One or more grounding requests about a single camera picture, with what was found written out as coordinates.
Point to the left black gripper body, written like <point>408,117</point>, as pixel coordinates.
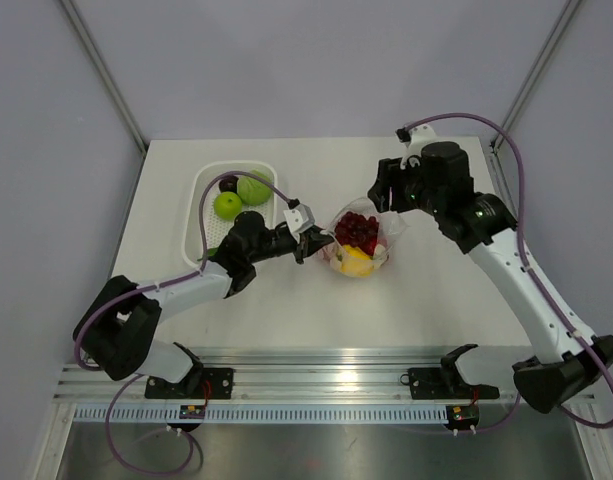
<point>275,246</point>

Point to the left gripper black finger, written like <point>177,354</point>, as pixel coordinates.
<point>316,234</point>
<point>307,247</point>

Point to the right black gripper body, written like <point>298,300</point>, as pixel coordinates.
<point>409,191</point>

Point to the dark red grape bunch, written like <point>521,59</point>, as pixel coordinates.
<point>357,230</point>

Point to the yellow bell pepper toy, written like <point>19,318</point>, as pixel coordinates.
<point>355,262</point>

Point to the clear zip top bag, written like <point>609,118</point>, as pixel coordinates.
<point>391,228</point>

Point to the red dragon fruit toy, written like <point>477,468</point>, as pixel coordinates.
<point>328,252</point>

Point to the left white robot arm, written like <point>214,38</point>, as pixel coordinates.
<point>118,330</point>

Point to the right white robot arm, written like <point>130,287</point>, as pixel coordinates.
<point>567,355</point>

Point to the green chili pepper toy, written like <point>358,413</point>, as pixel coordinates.
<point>208,254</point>

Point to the green apple toy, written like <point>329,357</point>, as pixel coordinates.
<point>227,206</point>

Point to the green cabbage toy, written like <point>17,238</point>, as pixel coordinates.
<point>252,192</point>

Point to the left small circuit board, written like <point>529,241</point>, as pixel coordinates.
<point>193,412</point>

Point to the small circuit board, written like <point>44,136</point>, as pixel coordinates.
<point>193,412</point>
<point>463,417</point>

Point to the right small circuit board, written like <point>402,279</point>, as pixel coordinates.
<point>463,417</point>

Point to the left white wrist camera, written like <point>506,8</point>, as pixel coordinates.
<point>299,218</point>

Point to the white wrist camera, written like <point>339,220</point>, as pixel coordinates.
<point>299,218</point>
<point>414,139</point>

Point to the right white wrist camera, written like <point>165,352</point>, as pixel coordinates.
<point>414,139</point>

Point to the aluminium mounting rail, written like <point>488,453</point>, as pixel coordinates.
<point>314,375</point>

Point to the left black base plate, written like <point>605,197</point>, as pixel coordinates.
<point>209,382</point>

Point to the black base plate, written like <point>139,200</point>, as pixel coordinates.
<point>209,382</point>
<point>427,383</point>

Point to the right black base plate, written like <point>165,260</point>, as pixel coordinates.
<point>427,383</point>

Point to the right aluminium frame post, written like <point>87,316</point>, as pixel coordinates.
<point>540,64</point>

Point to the aluminium frame post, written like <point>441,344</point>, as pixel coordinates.
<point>94,55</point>
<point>540,64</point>

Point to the white slotted cable duct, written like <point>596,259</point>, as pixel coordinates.
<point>268,414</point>

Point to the left aluminium frame post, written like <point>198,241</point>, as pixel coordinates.
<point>94,55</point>

